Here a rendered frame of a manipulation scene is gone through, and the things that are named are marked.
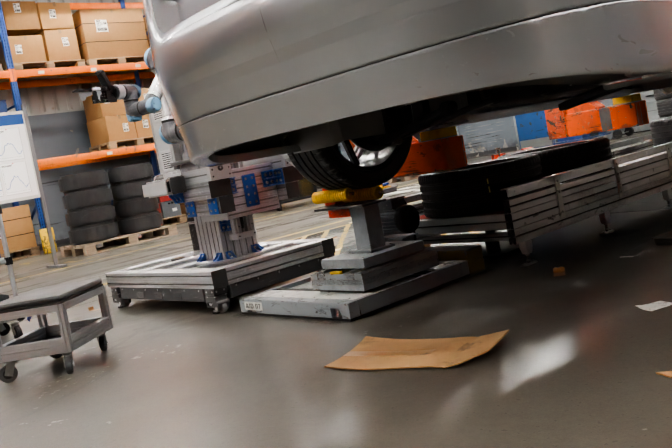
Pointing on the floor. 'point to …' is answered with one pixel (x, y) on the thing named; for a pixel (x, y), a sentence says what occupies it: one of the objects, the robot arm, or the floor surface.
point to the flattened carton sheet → (415, 352)
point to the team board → (21, 167)
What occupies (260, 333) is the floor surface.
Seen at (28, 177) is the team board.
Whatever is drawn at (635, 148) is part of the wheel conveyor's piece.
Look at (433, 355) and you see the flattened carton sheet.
